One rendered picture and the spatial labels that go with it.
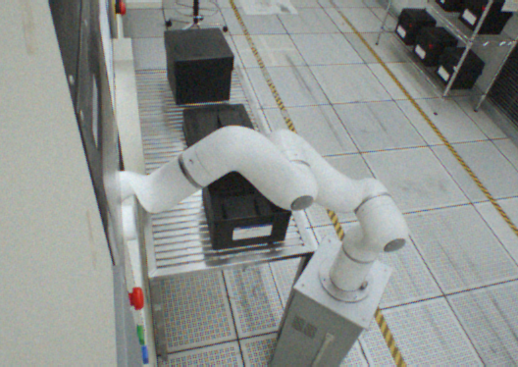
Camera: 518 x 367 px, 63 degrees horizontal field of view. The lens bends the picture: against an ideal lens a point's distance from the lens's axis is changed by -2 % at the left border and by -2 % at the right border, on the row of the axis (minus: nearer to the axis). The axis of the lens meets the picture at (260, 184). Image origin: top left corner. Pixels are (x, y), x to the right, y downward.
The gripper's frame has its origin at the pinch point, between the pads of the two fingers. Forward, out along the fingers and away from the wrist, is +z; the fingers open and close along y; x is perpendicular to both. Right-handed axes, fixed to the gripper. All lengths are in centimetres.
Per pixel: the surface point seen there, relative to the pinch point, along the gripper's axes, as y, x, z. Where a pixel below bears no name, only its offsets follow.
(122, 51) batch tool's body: 46, 19, -32
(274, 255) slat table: 13, -45, -76
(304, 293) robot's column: -4, -45, -82
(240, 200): 40, -45, -70
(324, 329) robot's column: -11, -61, -91
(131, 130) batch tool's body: 42, -6, -32
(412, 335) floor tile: -2, -122, -159
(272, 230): 18, -37, -76
